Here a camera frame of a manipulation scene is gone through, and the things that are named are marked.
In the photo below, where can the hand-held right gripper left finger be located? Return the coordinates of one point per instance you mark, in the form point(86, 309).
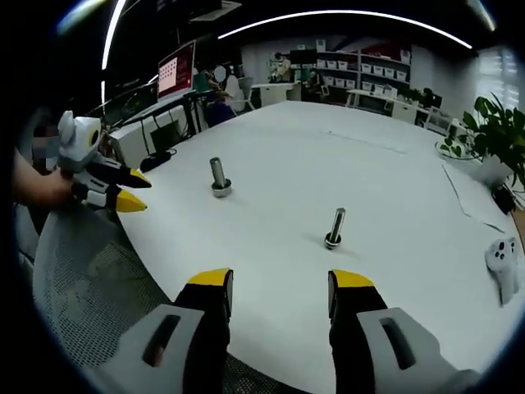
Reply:
point(180, 328)

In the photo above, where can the green potted plant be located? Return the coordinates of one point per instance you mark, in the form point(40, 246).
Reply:
point(496, 123)

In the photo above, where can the dark computer monitor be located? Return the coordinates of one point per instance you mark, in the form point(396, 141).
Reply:
point(135, 100)

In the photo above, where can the white paper sheet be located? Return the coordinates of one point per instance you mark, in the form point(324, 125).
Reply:
point(471, 193)

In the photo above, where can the curved ceiling light strip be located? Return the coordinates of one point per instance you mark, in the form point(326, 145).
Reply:
point(328, 13)

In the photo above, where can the black power adapter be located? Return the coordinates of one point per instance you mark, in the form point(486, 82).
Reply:
point(153, 162)

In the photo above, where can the white counter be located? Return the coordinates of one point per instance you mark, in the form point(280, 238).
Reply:
point(275, 94)

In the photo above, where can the thin metal threaded stud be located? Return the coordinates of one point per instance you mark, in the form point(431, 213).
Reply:
point(338, 221)

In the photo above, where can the person's left hand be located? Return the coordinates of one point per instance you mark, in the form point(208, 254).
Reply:
point(61, 189)

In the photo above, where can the white handheld controller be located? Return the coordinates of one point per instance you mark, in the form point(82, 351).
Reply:
point(502, 254)

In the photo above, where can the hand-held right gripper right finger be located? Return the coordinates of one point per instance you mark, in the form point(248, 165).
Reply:
point(369, 328)

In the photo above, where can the grey mesh office chair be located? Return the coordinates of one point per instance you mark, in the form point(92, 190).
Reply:
point(90, 295)

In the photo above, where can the small black device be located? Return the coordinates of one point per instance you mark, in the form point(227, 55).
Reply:
point(504, 199)

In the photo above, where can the thick metal stud with nut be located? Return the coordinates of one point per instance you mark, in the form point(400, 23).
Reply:
point(216, 170)

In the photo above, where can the white office chair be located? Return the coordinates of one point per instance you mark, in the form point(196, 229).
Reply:
point(248, 92)

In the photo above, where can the shelf with white bins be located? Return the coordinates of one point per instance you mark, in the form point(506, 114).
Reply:
point(369, 67)

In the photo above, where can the monitor with red screen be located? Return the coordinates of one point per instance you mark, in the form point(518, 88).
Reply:
point(176, 70)

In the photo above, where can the white desk with black legs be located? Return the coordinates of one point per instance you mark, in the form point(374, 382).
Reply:
point(131, 139)

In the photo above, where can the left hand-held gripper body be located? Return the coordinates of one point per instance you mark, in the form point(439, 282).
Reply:
point(78, 141)

